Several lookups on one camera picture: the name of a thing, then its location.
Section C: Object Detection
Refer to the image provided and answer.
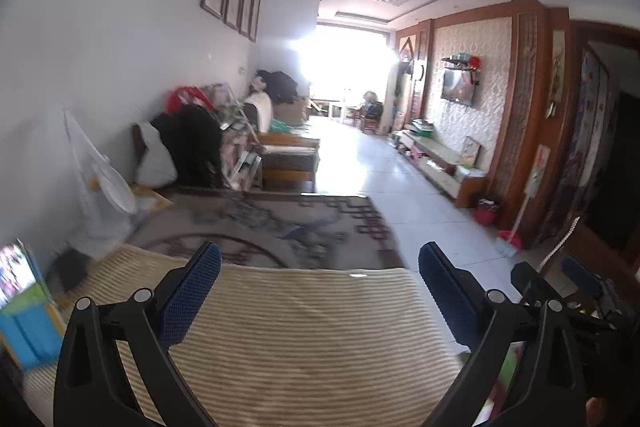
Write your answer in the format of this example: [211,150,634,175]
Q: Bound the blue plastic toy stand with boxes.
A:
[0,287,66,370]

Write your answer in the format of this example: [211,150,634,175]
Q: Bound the red dustpan with broom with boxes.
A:
[497,187,533,257]

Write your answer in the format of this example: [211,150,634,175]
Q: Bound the yellow checked table cloth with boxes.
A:
[22,243,463,427]

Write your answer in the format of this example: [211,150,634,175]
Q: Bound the black tablet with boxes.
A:
[52,251,91,293]

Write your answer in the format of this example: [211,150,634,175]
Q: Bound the wall television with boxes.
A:
[441,69,476,106]

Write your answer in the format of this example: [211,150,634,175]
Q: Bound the glossy picture boards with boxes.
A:
[210,82,263,190]

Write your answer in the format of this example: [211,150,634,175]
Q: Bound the grey patterned rug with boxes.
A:
[127,192,406,270]

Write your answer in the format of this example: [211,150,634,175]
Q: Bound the black bag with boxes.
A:
[257,69,311,105]

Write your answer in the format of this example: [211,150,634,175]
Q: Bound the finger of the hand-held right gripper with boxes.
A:
[560,254,614,304]
[510,261,577,313]

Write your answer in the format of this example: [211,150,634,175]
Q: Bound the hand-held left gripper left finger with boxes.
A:
[52,241,222,427]

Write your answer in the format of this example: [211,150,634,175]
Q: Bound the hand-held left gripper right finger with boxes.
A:
[419,242,586,427]

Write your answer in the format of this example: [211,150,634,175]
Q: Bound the flat brown cardboard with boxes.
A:
[131,184,173,214]

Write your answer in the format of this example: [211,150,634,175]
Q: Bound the red bag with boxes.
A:
[166,86,216,112]

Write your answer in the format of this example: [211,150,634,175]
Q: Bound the black clothing pile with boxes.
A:
[150,104,223,188]

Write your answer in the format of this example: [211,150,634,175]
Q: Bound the hanging wall scroll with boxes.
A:
[547,29,568,118]

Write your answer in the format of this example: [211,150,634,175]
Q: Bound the braided metal hose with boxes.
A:
[537,216,581,273]

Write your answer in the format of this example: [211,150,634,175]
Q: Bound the small tablet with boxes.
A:
[0,241,43,308]

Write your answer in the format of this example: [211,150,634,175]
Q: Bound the white table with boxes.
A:
[310,97,351,120]

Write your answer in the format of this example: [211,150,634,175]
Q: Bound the white cloth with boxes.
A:
[243,89,273,132]

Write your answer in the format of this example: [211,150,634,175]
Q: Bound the red waste bin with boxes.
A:
[475,199,500,227]

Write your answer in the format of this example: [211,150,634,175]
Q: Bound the white pillow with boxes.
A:
[135,121,178,185]

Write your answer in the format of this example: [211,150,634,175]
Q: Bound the low television cabinet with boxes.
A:
[395,129,488,208]

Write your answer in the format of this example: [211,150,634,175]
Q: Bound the wooden frame sofa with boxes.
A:
[132,99,321,192]

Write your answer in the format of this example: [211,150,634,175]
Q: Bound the wall shelf with items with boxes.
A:
[442,53,482,72]

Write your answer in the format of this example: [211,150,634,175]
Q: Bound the green rimmed trash bin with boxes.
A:
[492,341,526,413]

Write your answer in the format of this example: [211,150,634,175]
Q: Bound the small framed picture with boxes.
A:
[460,136,482,168]

